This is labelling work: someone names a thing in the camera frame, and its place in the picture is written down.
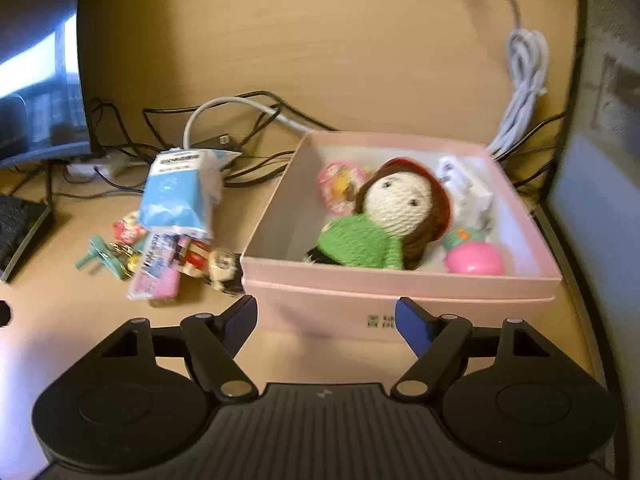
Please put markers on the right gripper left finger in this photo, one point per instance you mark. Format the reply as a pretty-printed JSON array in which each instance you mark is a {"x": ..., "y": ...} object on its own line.
[{"x": 213, "y": 341}]

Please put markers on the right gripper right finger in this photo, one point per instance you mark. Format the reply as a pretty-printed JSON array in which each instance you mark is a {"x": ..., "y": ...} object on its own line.
[{"x": 437, "y": 344}]

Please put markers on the pink Volcano snack pack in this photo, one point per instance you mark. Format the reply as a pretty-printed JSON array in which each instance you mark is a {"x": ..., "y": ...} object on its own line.
[{"x": 157, "y": 276}]

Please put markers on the pink round toy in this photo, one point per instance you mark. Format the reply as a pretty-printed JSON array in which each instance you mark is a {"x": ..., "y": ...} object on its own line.
[{"x": 467, "y": 251}]

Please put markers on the crochet doll red hat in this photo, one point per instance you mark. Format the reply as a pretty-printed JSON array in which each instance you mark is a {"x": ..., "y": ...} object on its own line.
[{"x": 398, "y": 212}]

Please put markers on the teal plastic crank handle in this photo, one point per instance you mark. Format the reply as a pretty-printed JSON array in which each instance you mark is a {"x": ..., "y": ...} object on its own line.
[{"x": 112, "y": 256}]

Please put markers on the white charger with cable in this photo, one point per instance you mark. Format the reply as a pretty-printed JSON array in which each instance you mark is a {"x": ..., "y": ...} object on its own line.
[{"x": 471, "y": 199}]

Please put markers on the blue tissue packet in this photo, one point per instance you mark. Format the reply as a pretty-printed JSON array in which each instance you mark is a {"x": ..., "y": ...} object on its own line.
[{"x": 182, "y": 190}]

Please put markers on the pink round sticker badge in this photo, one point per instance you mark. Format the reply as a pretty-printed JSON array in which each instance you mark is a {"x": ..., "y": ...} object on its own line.
[{"x": 339, "y": 183}]

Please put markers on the black usb hub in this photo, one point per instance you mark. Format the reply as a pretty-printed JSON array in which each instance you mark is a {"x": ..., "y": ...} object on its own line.
[{"x": 219, "y": 142}]

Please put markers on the white power strip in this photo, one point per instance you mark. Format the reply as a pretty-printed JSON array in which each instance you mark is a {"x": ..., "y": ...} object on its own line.
[{"x": 110, "y": 165}]

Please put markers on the curved monitor right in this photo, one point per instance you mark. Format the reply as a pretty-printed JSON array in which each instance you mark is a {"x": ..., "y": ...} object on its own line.
[{"x": 590, "y": 203}]

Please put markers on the black keyboard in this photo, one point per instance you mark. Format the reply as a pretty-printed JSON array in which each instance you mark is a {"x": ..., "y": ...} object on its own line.
[{"x": 23, "y": 223}]

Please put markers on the monitor left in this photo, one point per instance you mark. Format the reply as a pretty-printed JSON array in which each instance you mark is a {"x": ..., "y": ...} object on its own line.
[{"x": 43, "y": 112}]

